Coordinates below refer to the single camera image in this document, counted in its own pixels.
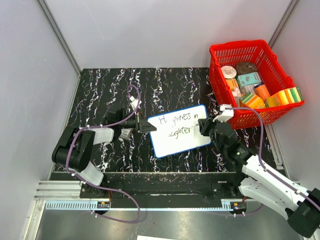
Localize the orange cylinder package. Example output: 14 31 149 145
254 82 271 101

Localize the blue framed whiteboard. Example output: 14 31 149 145
147 104 212 159

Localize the red plastic basket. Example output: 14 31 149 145
209 39 305 130

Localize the teal box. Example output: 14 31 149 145
236 72 261 88

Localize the white grey box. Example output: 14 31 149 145
240 84 257 95

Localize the green yellow sponge box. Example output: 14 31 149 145
239 92 266 110

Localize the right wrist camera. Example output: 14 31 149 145
213 104 234 123

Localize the brown round item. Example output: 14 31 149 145
235 61 258 75

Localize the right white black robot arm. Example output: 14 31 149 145
198 117 320 238

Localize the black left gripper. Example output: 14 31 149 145
118 111 157 134

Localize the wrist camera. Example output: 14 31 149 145
129 96 141 110
213 104 234 123

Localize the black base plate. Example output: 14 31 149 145
79 171 258 201

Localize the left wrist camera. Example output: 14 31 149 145
129 96 141 110

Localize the white paper sheet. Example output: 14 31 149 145
136 235 172 240

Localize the white tape roll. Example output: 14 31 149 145
221 65 237 79

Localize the white slotted cable duct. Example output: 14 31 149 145
45 199 243 212

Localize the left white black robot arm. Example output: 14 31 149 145
51 108 157 198

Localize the yellow orange sponge pack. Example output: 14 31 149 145
264 86 304 108

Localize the aluminium rail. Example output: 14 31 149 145
34 180 81 200

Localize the orange pink package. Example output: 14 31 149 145
225 78 240 92

